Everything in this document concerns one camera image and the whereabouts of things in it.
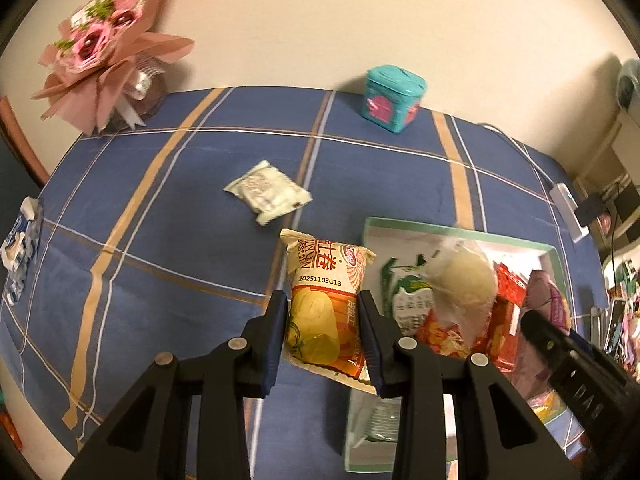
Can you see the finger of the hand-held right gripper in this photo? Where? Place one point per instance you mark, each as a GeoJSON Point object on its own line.
{"type": "Point", "coordinates": [585, 395]}

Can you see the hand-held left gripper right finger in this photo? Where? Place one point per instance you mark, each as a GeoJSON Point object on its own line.
{"type": "Point", "coordinates": [371, 350]}

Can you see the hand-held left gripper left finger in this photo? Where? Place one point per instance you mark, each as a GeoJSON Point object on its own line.
{"type": "Point", "coordinates": [277, 345]}

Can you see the yellow snack packet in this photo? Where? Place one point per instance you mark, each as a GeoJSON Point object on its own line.
{"type": "Point", "coordinates": [550, 406]}

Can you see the orange egg roll packet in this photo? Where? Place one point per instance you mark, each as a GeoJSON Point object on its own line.
{"type": "Point", "coordinates": [325, 300]}

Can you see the purple snack packet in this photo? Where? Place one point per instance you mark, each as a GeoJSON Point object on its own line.
{"type": "Point", "coordinates": [547, 290]}

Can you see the white tray with teal rim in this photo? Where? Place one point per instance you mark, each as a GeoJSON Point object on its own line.
{"type": "Point", "coordinates": [410, 240]}

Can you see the clear bag with yellow bun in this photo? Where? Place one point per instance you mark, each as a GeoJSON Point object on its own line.
{"type": "Point", "coordinates": [465, 275]}

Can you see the green snack packet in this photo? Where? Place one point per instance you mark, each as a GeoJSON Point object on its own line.
{"type": "Point", "coordinates": [407, 305]}

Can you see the cream jelly cup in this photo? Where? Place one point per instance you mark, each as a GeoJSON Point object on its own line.
{"type": "Point", "coordinates": [377, 420]}

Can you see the red patterned snack packet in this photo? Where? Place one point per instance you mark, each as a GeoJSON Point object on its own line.
{"type": "Point", "coordinates": [500, 331]}

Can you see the dark red sausage packet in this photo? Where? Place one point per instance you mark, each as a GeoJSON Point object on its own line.
{"type": "Point", "coordinates": [509, 282]}

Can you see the white snack packet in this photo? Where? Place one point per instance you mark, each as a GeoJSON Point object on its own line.
{"type": "Point", "coordinates": [267, 192]}

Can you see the black power adapter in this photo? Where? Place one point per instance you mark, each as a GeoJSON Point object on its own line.
{"type": "Point", "coordinates": [591, 210]}

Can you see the white power strip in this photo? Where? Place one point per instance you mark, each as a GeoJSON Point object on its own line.
{"type": "Point", "coordinates": [567, 210]}

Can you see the blue plaid tablecloth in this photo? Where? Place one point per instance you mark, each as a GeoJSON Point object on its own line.
{"type": "Point", "coordinates": [175, 160]}

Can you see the teal storage box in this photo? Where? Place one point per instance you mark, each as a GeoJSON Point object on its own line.
{"type": "Point", "coordinates": [392, 97]}

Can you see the cluttered white shelf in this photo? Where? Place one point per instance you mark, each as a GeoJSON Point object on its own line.
{"type": "Point", "coordinates": [625, 130]}

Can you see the blue and white packet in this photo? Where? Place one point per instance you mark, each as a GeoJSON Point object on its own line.
{"type": "Point", "coordinates": [20, 247]}

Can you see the pink flower bouquet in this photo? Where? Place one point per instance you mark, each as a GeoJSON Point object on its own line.
{"type": "Point", "coordinates": [95, 45]}

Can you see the reddish wooden frame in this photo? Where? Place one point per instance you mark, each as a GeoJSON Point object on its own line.
{"type": "Point", "coordinates": [17, 135]}

